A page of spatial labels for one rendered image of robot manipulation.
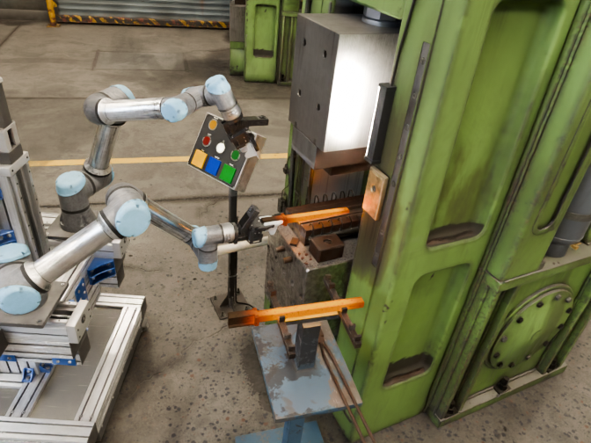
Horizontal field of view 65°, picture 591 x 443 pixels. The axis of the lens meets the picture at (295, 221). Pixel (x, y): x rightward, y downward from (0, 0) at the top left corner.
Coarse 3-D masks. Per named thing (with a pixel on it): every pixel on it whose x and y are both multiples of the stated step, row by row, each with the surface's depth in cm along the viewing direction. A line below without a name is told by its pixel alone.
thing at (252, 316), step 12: (336, 300) 155; (348, 300) 155; (360, 300) 156; (228, 312) 144; (240, 312) 145; (252, 312) 145; (264, 312) 147; (276, 312) 148; (288, 312) 148; (300, 312) 149; (312, 312) 151; (324, 312) 152; (228, 324) 145; (240, 324) 146; (252, 324) 147
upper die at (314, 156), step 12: (300, 132) 179; (300, 144) 181; (312, 144) 171; (312, 156) 173; (324, 156) 173; (336, 156) 175; (348, 156) 178; (360, 156) 180; (312, 168) 175; (324, 168) 176
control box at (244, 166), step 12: (204, 120) 230; (216, 120) 226; (204, 132) 230; (216, 132) 226; (252, 132) 215; (216, 144) 225; (228, 144) 221; (192, 156) 232; (216, 156) 224; (228, 156) 221; (240, 156) 217; (252, 156) 218; (204, 168) 228; (240, 168) 216; (252, 168) 221; (216, 180) 224; (240, 180) 218
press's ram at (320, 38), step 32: (320, 32) 153; (352, 32) 147; (384, 32) 151; (320, 64) 156; (352, 64) 151; (384, 64) 156; (320, 96) 160; (352, 96) 157; (320, 128) 164; (352, 128) 165
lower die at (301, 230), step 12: (312, 204) 209; (324, 204) 210; (336, 204) 209; (348, 204) 210; (360, 204) 209; (336, 216) 200; (300, 228) 194; (324, 228) 193; (336, 228) 196; (300, 240) 196
